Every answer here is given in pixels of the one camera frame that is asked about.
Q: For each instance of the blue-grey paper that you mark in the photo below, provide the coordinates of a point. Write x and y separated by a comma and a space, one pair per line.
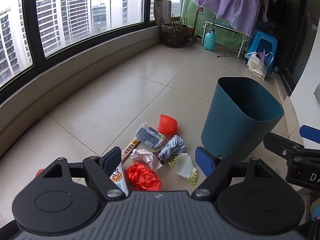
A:
175, 145

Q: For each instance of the orange foam fruit net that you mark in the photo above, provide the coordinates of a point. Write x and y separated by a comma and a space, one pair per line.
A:
168, 125

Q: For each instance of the yellow paper chopstick sleeve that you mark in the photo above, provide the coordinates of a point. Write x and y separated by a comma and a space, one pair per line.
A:
131, 146

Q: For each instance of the brown paper bag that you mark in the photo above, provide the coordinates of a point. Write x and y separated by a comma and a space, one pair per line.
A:
162, 11

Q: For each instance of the teal spray bottle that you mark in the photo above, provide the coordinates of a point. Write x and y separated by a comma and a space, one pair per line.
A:
209, 40

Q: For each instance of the white tote bag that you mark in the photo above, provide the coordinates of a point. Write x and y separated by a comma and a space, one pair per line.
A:
256, 67

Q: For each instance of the light blue bag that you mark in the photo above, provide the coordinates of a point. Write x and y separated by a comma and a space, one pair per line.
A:
269, 58

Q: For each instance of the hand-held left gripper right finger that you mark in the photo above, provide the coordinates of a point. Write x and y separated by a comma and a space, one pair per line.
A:
203, 161

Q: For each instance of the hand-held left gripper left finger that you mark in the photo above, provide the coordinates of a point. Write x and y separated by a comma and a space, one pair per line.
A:
113, 158

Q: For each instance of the black and white garment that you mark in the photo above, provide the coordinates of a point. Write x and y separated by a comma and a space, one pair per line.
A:
275, 0

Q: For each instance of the teal plastic trash bin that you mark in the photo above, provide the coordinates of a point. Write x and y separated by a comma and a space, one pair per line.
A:
232, 130

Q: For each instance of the orange plastic bag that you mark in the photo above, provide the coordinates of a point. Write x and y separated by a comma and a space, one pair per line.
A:
142, 177

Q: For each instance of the blue plastic stool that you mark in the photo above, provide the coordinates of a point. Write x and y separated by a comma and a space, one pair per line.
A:
265, 41

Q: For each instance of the white and pink paper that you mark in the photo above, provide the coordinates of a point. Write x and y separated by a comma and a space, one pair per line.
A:
145, 156

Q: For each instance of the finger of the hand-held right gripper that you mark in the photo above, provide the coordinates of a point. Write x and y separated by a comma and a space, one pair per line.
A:
280, 142
310, 131

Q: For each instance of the blue and white snack packet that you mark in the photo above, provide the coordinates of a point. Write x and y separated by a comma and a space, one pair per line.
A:
147, 136

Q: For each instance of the white cookie box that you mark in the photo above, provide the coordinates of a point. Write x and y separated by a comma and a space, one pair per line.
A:
118, 180

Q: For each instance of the green hanging cloth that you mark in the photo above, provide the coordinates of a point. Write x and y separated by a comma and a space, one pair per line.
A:
190, 10

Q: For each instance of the black window frame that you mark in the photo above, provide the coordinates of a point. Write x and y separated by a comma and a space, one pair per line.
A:
31, 30

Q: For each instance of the dark plant pot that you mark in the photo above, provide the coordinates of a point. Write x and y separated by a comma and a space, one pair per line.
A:
175, 35

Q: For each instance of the purple hanging cloth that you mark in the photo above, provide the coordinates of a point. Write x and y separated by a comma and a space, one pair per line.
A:
230, 0

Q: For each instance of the dark sliding door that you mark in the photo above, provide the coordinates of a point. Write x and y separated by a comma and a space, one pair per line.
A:
292, 30

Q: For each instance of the napa cabbage piece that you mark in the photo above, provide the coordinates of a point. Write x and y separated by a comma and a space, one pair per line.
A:
183, 168

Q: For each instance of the red fuzzy cloth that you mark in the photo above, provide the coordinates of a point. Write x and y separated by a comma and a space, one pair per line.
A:
38, 173

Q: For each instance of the white metal rack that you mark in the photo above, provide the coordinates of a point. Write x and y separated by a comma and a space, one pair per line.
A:
225, 26

